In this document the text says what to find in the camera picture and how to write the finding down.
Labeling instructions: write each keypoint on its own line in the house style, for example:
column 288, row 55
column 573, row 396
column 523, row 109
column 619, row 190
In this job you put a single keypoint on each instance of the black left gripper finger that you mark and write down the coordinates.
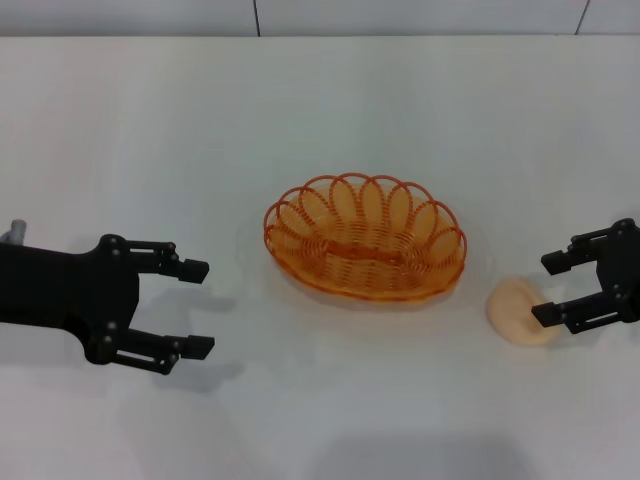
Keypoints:
column 195, row 347
column 192, row 271

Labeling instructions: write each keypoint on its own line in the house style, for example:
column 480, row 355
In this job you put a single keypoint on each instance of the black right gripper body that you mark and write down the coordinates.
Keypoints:
column 622, row 265

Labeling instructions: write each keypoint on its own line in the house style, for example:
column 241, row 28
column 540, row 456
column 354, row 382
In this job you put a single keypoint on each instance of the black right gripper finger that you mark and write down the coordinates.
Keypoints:
column 547, row 315
column 555, row 262

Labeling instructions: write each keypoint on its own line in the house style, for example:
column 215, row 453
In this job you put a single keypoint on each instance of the pale round bun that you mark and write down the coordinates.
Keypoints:
column 510, row 310

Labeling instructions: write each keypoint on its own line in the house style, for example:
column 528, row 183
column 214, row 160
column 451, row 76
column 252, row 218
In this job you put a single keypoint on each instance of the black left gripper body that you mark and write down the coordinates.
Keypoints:
column 65, row 290

